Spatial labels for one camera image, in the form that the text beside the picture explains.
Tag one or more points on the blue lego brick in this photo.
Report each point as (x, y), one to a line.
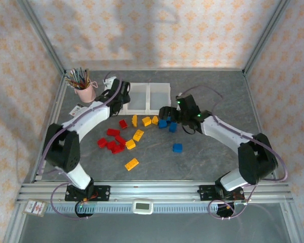
(177, 147)
(172, 127)
(162, 124)
(168, 119)

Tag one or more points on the yellow lego brick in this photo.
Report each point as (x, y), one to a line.
(134, 120)
(130, 144)
(138, 135)
(146, 121)
(131, 164)
(155, 119)

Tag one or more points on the red lego brick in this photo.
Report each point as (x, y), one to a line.
(113, 132)
(117, 148)
(123, 124)
(102, 142)
(120, 139)
(111, 144)

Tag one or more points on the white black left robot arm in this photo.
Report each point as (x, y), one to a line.
(91, 119)

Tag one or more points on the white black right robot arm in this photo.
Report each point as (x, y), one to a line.
(225, 131)

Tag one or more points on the pink cup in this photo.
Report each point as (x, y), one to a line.
(86, 95)

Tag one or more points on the thin coloured paint brush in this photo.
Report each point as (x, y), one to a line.
(86, 76)
(76, 77)
(72, 83)

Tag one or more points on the white printed booklet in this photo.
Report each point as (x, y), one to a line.
(77, 110)

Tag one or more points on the white digital timer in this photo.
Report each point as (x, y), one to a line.
(142, 206)

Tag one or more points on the aluminium table side rail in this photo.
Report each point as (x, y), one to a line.
(56, 103)
(256, 114)

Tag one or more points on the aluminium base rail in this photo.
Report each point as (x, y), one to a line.
(154, 188)

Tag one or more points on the aluminium frame post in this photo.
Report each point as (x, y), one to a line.
(265, 35)
(41, 35)

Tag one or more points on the small tag on rail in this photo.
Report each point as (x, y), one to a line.
(35, 207)

